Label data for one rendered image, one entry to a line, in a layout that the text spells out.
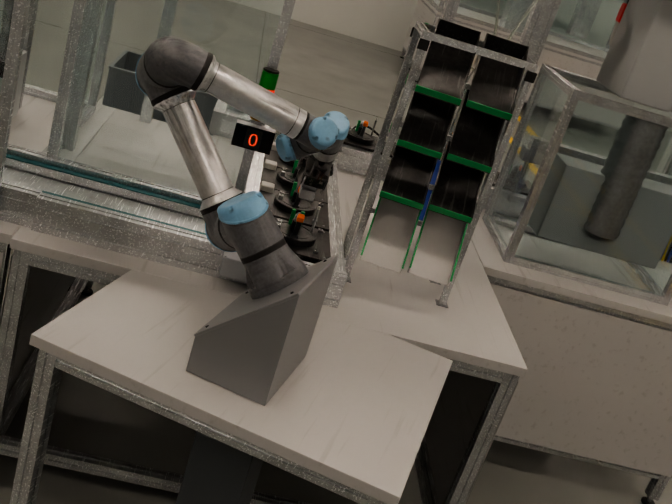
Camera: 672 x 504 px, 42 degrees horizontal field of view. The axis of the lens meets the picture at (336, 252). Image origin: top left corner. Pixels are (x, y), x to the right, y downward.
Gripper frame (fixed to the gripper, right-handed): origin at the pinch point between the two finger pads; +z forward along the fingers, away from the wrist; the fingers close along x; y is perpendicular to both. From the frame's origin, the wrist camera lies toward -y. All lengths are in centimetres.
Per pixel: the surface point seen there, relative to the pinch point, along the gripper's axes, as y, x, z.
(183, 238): 27.0, -31.2, 3.6
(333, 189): -32, 15, 52
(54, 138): -2, -77, 19
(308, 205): -8.4, 4.1, 28.4
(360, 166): -73, 30, 95
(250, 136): -10.4, -20.2, 1.3
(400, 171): -8.9, 25.6, -4.5
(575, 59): -634, 358, 575
